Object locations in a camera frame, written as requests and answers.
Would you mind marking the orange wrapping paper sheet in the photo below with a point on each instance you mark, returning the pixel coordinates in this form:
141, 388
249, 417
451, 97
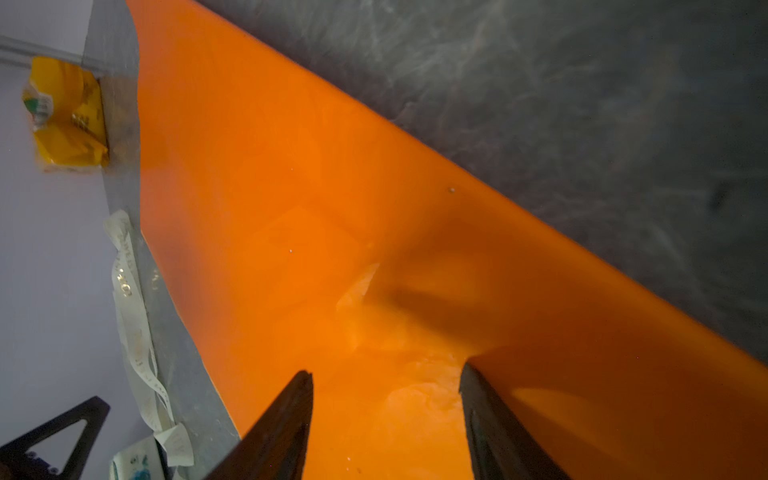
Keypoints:
296, 230

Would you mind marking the yellow snack bag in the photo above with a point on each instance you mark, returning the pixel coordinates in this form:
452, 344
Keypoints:
64, 105

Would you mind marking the cream printed ribbon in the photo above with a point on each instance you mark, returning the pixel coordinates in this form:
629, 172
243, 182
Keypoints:
138, 351

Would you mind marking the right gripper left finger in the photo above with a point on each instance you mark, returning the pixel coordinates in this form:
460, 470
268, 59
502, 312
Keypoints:
276, 445

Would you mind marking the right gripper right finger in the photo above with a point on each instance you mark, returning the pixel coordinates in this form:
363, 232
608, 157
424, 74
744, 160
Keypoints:
499, 445

